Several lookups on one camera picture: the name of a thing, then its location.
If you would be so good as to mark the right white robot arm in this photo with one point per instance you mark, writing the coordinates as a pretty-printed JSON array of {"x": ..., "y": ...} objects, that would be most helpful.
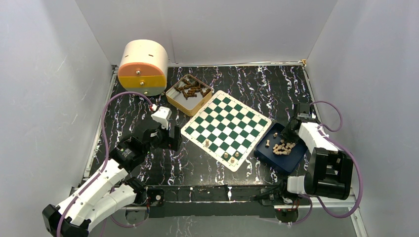
[{"x": 329, "y": 172}]

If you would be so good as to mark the pile of light chess pieces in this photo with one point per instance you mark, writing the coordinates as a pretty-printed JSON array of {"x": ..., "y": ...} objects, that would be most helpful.
[{"x": 283, "y": 147}]

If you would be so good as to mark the green white chess board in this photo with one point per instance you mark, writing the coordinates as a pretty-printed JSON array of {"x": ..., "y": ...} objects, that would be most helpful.
[{"x": 230, "y": 125}]

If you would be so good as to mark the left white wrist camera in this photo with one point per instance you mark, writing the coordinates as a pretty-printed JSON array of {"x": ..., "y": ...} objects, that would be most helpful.
[{"x": 162, "y": 115}]

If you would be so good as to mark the pile of dark chess pieces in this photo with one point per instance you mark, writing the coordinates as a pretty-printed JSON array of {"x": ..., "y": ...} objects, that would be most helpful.
[{"x": 192, "y": 89}]

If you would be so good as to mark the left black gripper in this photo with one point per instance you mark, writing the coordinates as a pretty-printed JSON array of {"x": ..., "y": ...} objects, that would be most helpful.
[{"x": 172, "y": 143}]

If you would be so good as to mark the cream round drawer box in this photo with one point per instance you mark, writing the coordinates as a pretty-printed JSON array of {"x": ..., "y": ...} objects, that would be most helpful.
[{"x": 144, "y": 67}]

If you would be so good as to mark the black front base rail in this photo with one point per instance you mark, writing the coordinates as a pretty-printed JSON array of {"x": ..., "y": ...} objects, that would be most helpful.
[{"x": 220, "y": 200}]

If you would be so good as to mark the dark blue tray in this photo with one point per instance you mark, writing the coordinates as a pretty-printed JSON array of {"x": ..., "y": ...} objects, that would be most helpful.
[{"x": 282, "y": 163}]

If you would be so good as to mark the tan square tin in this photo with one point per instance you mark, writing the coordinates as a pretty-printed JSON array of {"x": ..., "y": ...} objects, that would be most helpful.
[{"x": 191, "y": 105}]

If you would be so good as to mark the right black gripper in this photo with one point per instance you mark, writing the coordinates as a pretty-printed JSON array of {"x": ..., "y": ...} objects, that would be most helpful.
[{"x": 285, "y": 134}]

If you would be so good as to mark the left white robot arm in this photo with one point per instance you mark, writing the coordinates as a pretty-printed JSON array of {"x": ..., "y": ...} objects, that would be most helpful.
[{"x": 108, "y": 190}]

